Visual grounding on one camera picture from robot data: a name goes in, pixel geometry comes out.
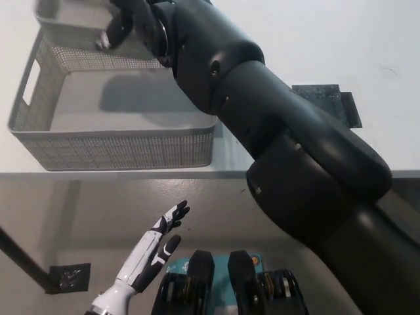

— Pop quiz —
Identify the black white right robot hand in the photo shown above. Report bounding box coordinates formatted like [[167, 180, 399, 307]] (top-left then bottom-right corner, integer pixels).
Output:
[[94, 0, 162, 57]]

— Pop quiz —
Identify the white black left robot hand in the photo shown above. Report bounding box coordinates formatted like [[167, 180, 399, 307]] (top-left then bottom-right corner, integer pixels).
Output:
[[114, 199, 191, 293]]

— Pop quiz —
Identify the small grey perforated plastic basket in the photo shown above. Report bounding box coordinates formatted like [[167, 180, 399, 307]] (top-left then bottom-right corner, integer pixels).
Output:
[[34, 0, 165, 63]]

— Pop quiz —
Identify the black textured square plate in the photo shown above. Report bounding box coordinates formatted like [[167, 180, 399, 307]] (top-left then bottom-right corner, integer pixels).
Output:
[[291, 84, 364, 129], [49, 262, 92, 293]]

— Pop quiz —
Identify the large grey perforated plastic basket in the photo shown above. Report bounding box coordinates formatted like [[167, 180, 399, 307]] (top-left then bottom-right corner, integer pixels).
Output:
[[7, 32, 220, 173]]

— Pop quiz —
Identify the black metal table leg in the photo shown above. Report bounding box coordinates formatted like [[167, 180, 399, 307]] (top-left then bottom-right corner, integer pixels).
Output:
[[0, 226, 53, 293]]

